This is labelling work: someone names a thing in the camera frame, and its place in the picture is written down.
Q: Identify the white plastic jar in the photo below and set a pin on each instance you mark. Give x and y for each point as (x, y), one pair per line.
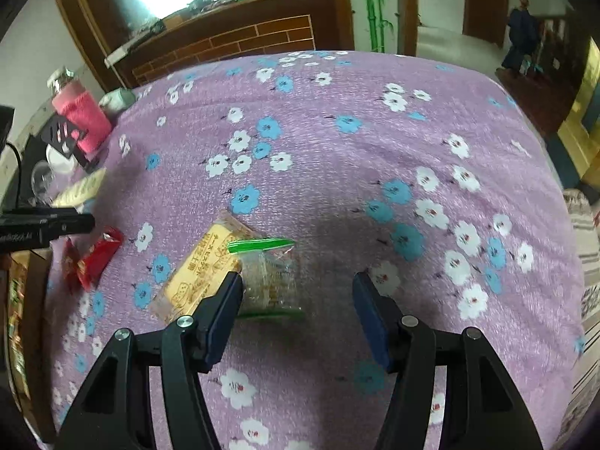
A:
(58, 163)

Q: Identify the red twisted snack packet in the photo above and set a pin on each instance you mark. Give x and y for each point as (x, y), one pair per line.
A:
(83, 271)

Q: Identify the cream long snack bar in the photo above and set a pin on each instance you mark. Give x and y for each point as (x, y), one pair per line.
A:
(81, 191)

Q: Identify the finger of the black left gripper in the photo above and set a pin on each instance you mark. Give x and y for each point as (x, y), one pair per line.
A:
(54, 223)

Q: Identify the purple floral tablecloth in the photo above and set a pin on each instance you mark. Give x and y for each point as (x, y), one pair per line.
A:
(424, 174)

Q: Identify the person in dark clothes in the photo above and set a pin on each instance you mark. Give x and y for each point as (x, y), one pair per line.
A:
(523, 33)

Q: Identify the striped patterned cushion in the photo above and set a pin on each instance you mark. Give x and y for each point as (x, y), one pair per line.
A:
(584, 401)

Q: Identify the clear green-edged snack packet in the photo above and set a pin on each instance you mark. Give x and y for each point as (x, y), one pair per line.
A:
(269, 271)

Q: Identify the cardboard box tray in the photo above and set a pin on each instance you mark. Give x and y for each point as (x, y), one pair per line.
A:
(24, 279)

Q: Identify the pale green small bottle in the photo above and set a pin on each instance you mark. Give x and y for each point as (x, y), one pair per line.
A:
(116, 102)

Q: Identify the brown wooden door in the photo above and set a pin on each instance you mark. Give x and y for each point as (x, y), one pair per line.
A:
(486, 20)

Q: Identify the wooden brick counter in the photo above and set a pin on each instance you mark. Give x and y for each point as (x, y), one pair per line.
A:
(249, 27)

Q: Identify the yellow biscuit packet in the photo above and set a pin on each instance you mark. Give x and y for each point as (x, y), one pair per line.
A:
(200, 275)

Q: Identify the pink sleeved glass jar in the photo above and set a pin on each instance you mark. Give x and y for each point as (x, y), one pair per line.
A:
(73, 101)

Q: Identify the clear glass cup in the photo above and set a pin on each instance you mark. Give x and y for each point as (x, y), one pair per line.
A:
(42, 183)

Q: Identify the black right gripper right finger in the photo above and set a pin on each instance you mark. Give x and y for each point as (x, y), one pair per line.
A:
(483, 408)

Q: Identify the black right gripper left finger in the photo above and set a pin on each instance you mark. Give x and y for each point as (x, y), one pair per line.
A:
(112, 408)

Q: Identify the black patterned card stand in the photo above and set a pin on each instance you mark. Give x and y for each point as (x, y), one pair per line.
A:
(65, 137)

